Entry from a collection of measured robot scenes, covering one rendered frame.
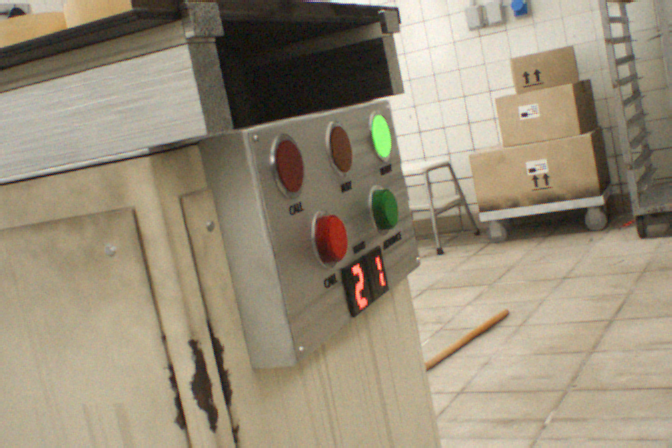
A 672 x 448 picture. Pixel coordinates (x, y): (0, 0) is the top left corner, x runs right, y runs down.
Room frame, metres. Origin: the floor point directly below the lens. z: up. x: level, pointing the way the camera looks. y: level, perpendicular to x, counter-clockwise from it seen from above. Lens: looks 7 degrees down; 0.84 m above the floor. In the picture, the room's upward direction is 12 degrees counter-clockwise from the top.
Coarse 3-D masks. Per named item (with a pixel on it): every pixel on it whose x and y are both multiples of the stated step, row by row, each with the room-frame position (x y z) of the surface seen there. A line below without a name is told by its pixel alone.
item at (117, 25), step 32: (160, 0) 0.45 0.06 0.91; (192, 0) 0.47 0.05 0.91; (224, 0) 0.51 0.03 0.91; (256, 0) 0.54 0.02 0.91; (288, 0) 0.58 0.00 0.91; (64, 32) 0.44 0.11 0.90; (96, 32) 0.44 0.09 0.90; (128, 32) 0.47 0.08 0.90; (224, 32) 0.56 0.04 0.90; (256, 32) 0.60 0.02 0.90; (288, 32) 0.65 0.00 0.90; (320, 32) 0.71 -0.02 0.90; (0, 64) 0.49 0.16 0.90
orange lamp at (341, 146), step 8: (336, 128) 0.60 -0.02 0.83; (336, 136) 0.60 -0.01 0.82; (344, 136) 0.61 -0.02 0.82; (336, 144) 0.59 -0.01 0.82; (344, 144) 0.61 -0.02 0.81; (336, 152) 0.59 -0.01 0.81; (344, 152) 0.60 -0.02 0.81; (336, 160) 0.59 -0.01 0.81; (344, 160) 0.60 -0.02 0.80; (344, 168) 0.60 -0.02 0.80
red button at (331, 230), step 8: (328, 216) 0.55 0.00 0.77; (336, 216) 0.56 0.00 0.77; (320, 224) 0.55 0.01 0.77; (328, 224) 0.55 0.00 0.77; (336, 224) 0.55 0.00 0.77; (320, 232) 0.54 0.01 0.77; (328, 232) 0.54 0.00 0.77; (336, 232) 0.55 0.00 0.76; (344, 232) 0.56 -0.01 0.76; (320, 240) 0.54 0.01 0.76; (328, 240) 0.54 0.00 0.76; (336, 240) 0.55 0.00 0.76; (344, 240) 0.56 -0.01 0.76; (320, 248) 0.54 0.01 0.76; (328, 248) 0.54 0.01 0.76; (336, 248) 0.55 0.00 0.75; (344, 248) 0.56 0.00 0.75; (328, 256) 0.54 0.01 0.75; (336, 256) 0.55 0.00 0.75
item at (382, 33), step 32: (352, 32) 0.73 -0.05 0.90; (384, 32) 0.72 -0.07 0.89; (256, 64) 0.77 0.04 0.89; (288, 64) 0.76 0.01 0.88; (320, 64) 0.75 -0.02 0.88; (352, 64) 0.73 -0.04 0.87; (384, 64) 0.72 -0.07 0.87; (256, 96) 0.77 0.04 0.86; (288, 96) 0.76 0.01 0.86; (320, 96) 0.75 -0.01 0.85; (352, 96) 0.74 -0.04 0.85; (384, 96) 0.72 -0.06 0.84
